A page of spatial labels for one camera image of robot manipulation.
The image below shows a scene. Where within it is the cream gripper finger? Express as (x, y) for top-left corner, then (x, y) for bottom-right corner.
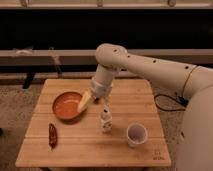
(103, 95), (110, 108)
(77, 90), (95, 113)

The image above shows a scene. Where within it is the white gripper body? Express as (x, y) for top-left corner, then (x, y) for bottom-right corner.
(90, 77), (112, 98)

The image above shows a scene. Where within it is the small white bottle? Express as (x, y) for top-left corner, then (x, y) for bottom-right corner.
(100, 108), (112, 133)

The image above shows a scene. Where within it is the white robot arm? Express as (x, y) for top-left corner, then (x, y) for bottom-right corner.
(78, 43), (213, 171)

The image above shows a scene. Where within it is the orange bowl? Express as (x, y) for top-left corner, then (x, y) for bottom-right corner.
(52, 92), (82, 120)

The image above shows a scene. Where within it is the wooden table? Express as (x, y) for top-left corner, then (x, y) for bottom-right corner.
(16, 79), (171, 168)

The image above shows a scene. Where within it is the white paper cup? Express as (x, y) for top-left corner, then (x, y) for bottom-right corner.
(126, 123), (148, 148)

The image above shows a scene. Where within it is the dark red chili pepper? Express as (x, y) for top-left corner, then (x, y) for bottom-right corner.
(49, 123), (57, 149)

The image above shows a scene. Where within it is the black cable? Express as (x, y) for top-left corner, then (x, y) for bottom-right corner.
(153, 93), (188, 112)

